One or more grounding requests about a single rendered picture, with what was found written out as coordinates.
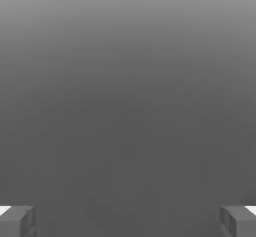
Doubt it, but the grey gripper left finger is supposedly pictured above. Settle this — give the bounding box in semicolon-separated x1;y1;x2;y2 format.
0;205;38;237

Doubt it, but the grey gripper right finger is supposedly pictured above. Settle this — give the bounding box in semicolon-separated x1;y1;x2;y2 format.
219;205;256;237

